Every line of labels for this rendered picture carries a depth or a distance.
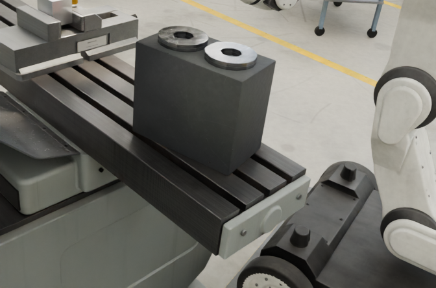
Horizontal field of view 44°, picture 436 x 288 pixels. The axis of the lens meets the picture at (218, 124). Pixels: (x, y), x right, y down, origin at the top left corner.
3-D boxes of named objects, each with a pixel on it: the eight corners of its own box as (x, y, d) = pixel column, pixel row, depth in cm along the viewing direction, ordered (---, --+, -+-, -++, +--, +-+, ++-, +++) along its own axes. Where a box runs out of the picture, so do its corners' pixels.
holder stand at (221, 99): (169, 109, 113) (176, 17, 103) (261, 148, 104) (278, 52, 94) (131, 131, 104) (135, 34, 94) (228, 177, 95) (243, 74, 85)
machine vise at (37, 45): (105, 27, 147) (105, -12, 142) (142, 45, 139) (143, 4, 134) (-17, 58, 123) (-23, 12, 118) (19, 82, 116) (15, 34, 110)
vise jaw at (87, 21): (70, 12, 135) (70, -4, 133) (102, 28, 128) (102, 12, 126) (49, 16, 131) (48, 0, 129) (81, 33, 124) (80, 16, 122)
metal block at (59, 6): (57, 15, 128) (56, -10, 125) (72, 23, 125) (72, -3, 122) (37, 19, 125) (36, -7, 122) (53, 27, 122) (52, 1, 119)
